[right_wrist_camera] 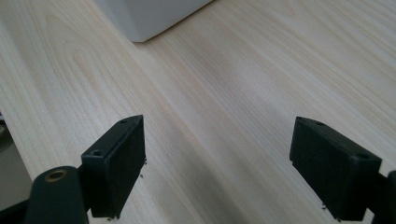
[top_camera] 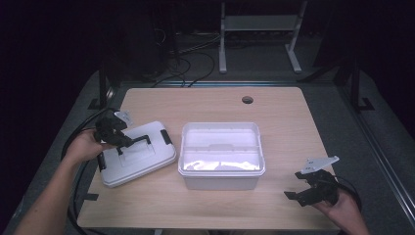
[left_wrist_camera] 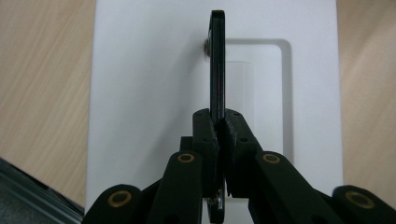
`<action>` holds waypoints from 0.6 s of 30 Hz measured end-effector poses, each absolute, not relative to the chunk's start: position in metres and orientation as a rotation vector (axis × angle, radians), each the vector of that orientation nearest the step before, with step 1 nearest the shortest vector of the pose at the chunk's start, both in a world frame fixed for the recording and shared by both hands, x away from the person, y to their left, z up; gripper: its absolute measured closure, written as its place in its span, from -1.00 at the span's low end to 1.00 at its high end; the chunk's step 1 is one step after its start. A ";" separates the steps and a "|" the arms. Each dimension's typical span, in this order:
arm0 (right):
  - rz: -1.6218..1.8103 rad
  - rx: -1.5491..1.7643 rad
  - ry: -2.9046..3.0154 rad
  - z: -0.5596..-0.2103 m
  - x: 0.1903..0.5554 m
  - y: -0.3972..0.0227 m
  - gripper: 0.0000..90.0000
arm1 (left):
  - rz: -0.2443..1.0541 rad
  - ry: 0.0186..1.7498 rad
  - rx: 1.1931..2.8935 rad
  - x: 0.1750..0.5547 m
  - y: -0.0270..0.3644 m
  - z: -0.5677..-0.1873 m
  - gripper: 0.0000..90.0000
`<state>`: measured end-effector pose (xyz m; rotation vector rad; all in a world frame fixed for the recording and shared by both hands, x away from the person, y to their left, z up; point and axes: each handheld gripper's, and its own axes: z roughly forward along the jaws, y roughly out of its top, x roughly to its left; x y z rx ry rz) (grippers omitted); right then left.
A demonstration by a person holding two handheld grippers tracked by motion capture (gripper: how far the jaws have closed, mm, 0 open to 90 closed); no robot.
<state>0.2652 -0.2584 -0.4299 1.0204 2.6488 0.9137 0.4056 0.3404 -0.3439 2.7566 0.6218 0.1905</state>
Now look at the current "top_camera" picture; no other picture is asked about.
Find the person's right hand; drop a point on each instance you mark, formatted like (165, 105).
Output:
(345, 212)

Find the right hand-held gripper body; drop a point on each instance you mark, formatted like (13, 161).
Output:
(321, 189)

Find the person's left hand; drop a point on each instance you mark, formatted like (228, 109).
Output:
(83, 147)

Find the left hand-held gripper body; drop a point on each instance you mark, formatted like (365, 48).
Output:
(109, 130)

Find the black frame post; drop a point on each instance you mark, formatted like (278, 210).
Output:
(355, 88)
(102, 84)

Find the white metal stand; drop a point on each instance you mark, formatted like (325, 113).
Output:
(261, 23)

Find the white plastic storage box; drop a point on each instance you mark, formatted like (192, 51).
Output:
(221, 181)

